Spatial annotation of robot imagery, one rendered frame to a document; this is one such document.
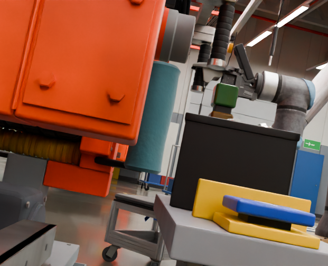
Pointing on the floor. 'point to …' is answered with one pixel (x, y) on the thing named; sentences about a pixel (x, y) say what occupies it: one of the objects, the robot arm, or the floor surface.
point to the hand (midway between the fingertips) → (196, 64)
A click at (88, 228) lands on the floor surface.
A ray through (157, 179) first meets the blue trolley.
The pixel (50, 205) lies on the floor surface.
